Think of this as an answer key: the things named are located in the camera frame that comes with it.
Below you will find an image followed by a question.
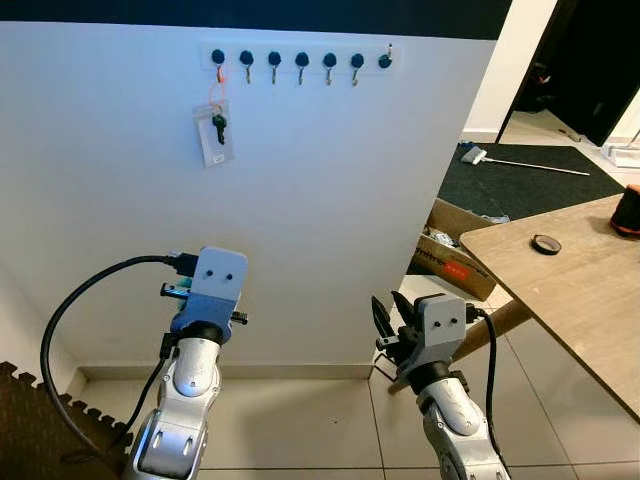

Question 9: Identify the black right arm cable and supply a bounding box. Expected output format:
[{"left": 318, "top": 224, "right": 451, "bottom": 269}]
[{"left": 465, "top": 305, "right": 514, "bottom": 480}]

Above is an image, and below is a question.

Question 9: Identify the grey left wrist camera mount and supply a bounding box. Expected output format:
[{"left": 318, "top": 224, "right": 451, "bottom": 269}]
[{"left": 170, "top": 246, "right": 249, "bottom": 337}]

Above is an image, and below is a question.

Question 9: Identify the black tape roll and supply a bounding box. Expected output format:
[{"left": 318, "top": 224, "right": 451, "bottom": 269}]
[{"left": 531, "top": 234, "right": 563, "bottom": 256}]

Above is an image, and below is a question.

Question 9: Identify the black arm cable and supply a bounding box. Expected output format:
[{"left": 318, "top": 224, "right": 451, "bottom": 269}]
[
  {"left": 465, "top": 305, "right": 514, "bottom": 480},
  {"left": 39, "top": 252, "right": 197, "bottom": 473}
]

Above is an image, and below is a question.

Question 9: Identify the light wooden table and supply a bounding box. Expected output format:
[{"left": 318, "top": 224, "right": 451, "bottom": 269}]
[{"left": 390, "top": 194, "right": 640, "bottom": 422}]

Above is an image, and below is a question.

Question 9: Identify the brown foam puzzle mat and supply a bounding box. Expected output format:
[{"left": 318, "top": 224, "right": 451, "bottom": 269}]
[{"left": 0, "top": 361, "right": 137, "bottom": 480}]

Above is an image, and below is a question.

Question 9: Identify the black floor mat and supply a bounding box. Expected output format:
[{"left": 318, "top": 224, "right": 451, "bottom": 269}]
[{"left": 437, "top": 143, "right": 627, "bottom": 224}]

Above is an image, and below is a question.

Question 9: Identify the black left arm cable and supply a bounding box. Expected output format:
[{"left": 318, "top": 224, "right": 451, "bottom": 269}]
[{"left": 39, "top": 252, "right": 197, "bottom": 473}]

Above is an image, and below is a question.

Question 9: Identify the black and orange cylinder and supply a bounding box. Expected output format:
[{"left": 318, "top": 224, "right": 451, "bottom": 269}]
[{"left": 611, "top": 184, "right": 640, "bottom": 240}]

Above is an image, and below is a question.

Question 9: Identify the clear plastic key tag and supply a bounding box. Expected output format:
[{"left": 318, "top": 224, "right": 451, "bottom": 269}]
[{"left": 191, "top": 98, "right": 237, "bottom": 169}]

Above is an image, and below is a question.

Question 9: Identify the orange key loop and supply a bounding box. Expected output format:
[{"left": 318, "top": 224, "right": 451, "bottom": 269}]
[{"left": 206, "top": 65, "right": 228, "bottom": 114}]

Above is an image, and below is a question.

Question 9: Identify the white wall hook rail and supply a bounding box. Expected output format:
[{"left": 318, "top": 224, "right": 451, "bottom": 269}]
[{"left": 198, "top": 40, "right": 397, "bottom": 74}]

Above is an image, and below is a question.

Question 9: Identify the brown cardboard box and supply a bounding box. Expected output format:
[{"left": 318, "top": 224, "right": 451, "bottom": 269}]
[{"left": 408, "top": 197, "right": 502, "bottom": 303}]

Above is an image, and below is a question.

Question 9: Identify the round wooden table leg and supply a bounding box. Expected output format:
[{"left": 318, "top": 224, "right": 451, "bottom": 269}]
[{"left": 390, "top": 297, "right": 533, "bottom": 394}]

